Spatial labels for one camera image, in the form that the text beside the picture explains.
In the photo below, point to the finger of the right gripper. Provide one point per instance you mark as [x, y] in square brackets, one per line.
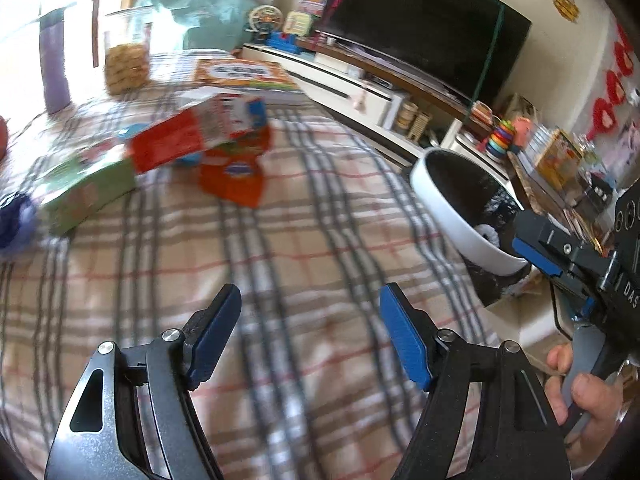
[569, 263]

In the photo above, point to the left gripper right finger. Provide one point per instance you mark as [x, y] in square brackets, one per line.
[516, 435]

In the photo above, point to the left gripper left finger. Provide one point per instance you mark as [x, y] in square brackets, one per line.
[100, 434]

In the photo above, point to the blue wrapper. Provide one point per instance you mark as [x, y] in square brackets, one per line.
[18, 224]

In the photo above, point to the green snack box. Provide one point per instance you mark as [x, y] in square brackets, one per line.
[83, 183]

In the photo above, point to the orange snack bag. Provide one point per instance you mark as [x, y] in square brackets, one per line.
[231, 171]

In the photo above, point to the red carton box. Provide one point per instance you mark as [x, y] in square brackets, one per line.
[219, 120]

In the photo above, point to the white trash bin black liner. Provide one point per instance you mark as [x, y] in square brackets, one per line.
[476, 212]

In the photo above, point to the right hand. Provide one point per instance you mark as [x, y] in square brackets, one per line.
[602, 401]

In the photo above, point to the marble side counter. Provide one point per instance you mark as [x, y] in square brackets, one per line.
[535, 194]

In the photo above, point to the yellow toy box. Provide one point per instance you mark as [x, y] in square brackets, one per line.
[557, 158]

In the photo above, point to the plaid blanket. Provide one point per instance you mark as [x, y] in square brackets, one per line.
[309, 385]

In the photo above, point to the white TV cabinet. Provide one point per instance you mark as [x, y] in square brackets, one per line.
[373, 111]

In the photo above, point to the black television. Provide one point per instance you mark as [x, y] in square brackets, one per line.
[469, 46]

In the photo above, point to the red apple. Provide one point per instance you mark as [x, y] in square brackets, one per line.
[4, 138]

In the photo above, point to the orange children's book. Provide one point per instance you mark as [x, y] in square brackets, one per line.
[239, 73]

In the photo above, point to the toy ferris wheel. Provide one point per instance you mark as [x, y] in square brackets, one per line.
[262, 21]

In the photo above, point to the clear jar of snacks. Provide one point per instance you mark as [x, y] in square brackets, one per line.
[127, 38]

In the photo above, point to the purple thermos bottle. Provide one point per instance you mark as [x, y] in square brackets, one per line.
[56, 92]

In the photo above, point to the teal covered furniture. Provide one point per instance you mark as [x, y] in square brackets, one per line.
[197, 24]

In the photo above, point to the rainbow stacking ring toy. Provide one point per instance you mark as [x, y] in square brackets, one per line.
[500, 140]

